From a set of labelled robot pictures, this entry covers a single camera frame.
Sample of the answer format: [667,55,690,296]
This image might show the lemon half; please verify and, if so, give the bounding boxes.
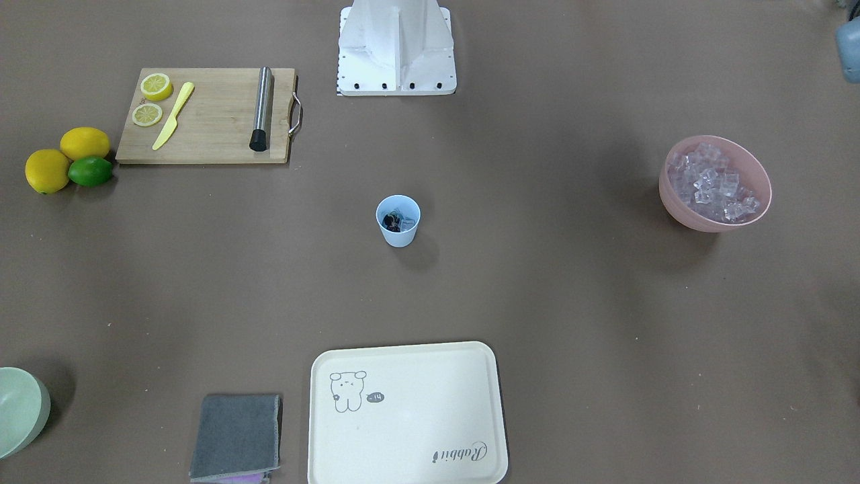
[139,73,174,102]
[131,102,163,128]

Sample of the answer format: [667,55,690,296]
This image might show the grey folded cloth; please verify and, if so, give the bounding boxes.
[189,393,282,483]

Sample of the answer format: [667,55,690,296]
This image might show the green lime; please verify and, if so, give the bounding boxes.
[67,156,113,187]

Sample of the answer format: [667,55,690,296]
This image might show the green ceramic bowl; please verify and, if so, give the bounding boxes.
[1,367,51,458]

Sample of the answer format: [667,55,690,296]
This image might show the clear ice cubes pile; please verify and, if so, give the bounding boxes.
[664,141,766,225]

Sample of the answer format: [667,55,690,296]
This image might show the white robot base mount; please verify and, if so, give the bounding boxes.
[336,1,458,96]

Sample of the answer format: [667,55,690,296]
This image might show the yellow plastic knife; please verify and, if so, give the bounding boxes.
[151,82,196,151]

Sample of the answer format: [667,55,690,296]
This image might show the whole lemon outer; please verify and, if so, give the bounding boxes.
[25,149,71,195]

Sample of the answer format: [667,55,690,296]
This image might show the light blue plastic cup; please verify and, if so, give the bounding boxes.
[376,195,421,247]

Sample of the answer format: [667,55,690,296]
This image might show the whole lemon near board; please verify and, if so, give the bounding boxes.
[60,126,111,161]

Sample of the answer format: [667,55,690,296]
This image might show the dark red cherries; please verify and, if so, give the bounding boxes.
[382,211,402,233]

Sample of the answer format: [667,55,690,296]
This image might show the lemon half upper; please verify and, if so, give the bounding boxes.
[139,73,174,102]

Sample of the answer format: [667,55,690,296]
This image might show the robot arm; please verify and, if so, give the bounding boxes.
[835,17,859,85]

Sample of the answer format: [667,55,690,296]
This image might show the steel muddler black tip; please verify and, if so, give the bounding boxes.
[249,67,274,153]

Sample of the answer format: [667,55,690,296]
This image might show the pink bowl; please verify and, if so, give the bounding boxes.
[658,135,772,233]

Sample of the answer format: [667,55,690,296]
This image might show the bamboo cutting board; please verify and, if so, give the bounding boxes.
[116,67,301,165]

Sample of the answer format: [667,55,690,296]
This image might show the cream rabbit tray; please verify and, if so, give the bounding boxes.
[307,341,508,483]

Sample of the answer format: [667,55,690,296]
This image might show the lemon half lower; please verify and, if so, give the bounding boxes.
[131,102,163,128]

